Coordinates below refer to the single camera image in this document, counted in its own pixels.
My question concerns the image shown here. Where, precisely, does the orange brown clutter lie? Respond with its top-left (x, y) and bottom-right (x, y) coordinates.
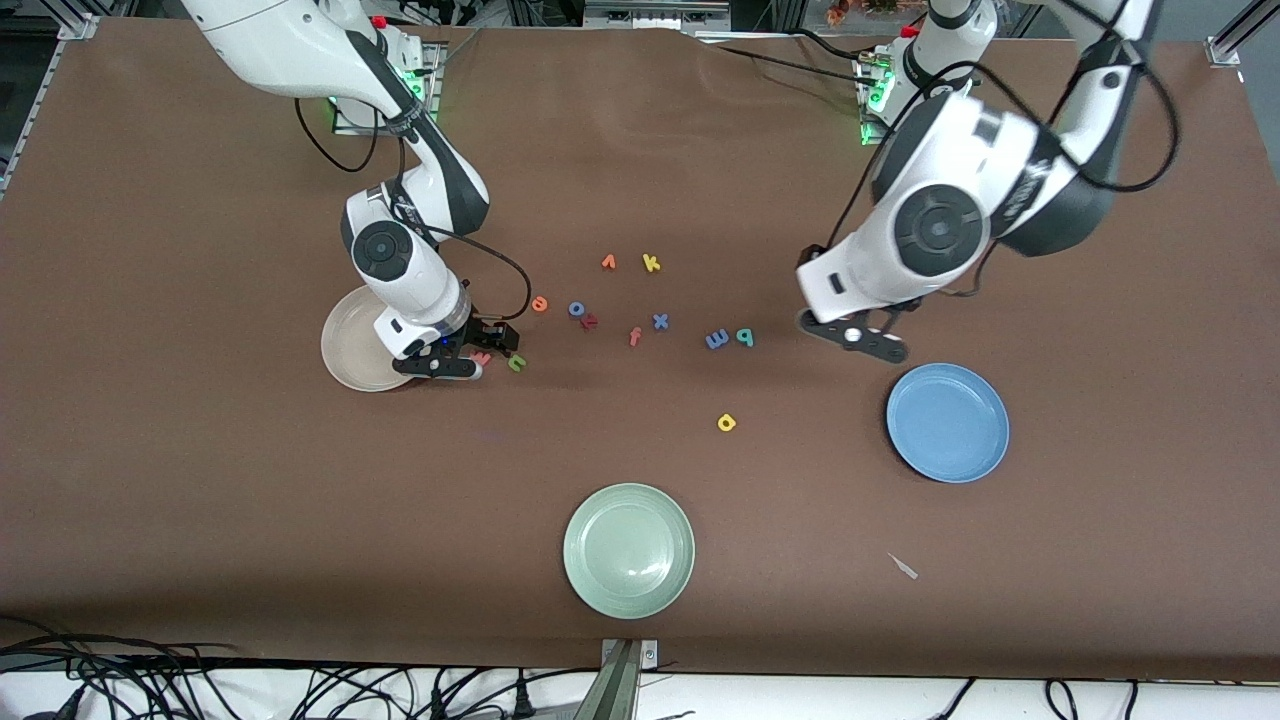
top-left (825, 0), bottom-right (901, 26)

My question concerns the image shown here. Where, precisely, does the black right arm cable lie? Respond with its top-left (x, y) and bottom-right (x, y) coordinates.
top-left (293, 95), bottom-right (532, 327)

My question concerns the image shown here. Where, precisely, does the black cable on table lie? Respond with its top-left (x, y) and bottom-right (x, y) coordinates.
top-left (700, 38), bottom-right (881, 86)

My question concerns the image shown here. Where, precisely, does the grey power strip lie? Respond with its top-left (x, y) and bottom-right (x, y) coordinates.
top-left (583, 0), bottom-right (733, 33)

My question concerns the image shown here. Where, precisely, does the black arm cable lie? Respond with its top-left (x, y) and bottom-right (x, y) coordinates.
top-left (825, 0), bottom-right (1182, 301)
top-left (293, 95), bottom-right (532, 327)

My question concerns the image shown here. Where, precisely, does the brown table cover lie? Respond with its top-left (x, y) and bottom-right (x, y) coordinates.
top-left (0, 18), bottom-right (1280, 683)

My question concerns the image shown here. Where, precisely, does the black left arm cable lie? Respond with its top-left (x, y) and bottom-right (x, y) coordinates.
top-left (825, 0), bottom-right (1182, 301)

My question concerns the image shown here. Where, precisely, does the black cable tangle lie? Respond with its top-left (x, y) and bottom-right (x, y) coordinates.
top-left (0, 612), bottom-right (601, 720)

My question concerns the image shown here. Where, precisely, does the beige brown plate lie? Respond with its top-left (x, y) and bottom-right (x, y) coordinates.
top-left (320, 281), bottom-right (440, 393)

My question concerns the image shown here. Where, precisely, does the pale green plate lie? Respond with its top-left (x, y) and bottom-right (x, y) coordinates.
top-left (563, 483), bottom-right (696, 620)

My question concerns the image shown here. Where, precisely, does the blue plate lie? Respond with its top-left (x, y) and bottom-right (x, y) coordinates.
top-left (886, 363), bottom-right (1010, 484)

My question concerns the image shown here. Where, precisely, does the aluminium table frame rail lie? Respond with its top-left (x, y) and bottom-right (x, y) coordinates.
top-left (1205, 0), bottom-right (1280, 86)
top-left (0, 12), bottom-right (103, 201)

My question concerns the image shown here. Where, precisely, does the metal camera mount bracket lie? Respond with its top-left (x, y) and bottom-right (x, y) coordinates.
top-left (598, 638), bottom-right (661, 720)

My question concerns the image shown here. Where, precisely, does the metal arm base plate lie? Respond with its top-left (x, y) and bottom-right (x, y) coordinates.
top-left (855, 50), bottom-right (896, 149)
top-left (333, 40), bottom-right (442, 137)

